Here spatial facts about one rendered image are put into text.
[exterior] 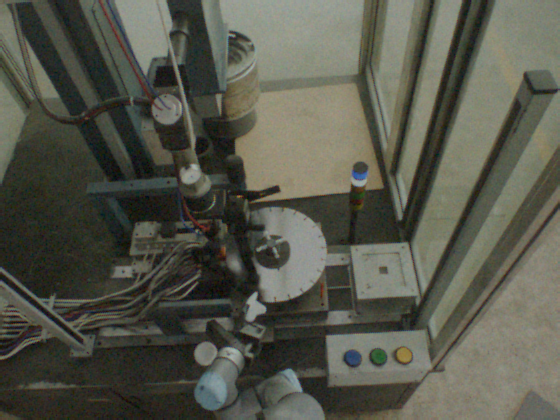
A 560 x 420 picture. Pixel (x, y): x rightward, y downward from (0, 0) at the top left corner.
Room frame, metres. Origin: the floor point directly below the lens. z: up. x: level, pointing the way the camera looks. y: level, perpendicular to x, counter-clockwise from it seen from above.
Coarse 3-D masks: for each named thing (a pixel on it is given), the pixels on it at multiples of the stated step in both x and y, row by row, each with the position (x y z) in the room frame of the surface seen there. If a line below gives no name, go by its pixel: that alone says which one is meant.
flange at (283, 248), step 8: (264, 240) 0.74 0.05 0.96; (256, 248) 0.72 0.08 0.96; (280, 248) 0.71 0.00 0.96; (288, 248) 0.71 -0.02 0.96; (256, 256) 0.69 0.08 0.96; (264, 256) 0.69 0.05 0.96; (272, 256) 0.68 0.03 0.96; (280, 256) 0.68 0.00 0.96; (288, 256) 0.68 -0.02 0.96; (264, 264) 0.66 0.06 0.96; (272, 264) 0.66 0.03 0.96; (280, 264) 0.65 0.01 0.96
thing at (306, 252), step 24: (264, 216) 0.84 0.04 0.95; (288, 216) 0.83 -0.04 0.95; (288, 240) 0.74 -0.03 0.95; (312, 240) 0.73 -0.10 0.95; (240, 264) 0.68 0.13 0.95; (288, 264) 0.66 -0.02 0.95; (312, 264) 0.65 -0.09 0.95; (240, 288) 0.60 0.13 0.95; (264, 288) 0.59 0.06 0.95; (288, 288) 0.58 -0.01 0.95
